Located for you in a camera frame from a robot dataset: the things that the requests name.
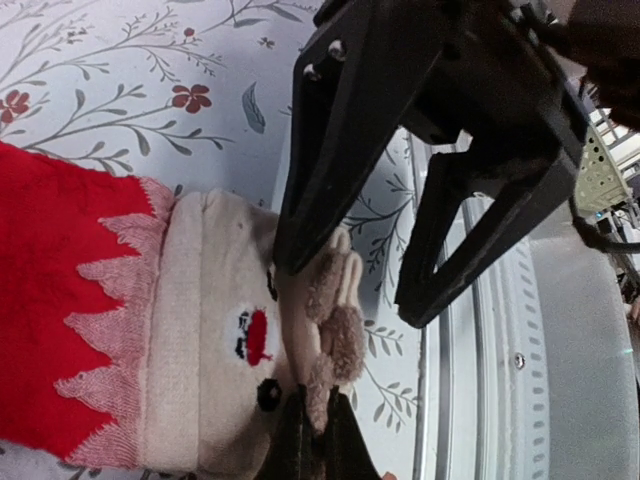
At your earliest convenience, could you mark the red and cream sock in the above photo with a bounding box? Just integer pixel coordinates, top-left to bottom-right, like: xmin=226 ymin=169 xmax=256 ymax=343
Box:
xmin=1 ymin=144 xmax=365 ymax=479

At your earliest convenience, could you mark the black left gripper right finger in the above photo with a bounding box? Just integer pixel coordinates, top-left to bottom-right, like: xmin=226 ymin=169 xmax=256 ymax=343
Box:
xmin=327 ymin=392 xmax=381 ymax=480

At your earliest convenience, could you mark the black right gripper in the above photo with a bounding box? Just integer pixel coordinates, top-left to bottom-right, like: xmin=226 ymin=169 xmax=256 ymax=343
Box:
xmin=320 ymin=1 xmax=587 ymax=175

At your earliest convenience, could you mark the aluminium front rail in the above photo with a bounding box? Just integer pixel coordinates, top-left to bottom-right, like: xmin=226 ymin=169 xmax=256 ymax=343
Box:
xmin=413 ymin=206 xmax=639 ymax=479

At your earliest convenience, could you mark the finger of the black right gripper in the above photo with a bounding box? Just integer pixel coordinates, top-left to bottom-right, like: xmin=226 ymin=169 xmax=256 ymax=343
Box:
xmin=395 ymin=152 xmax=578 ymax=328
xmin=273 ymin=9 xmax=450 ymax=275

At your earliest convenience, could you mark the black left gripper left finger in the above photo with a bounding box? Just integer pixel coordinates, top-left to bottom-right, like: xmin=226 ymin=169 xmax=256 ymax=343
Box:
xmin=259 ymin=385 xmax=328 ymax=480

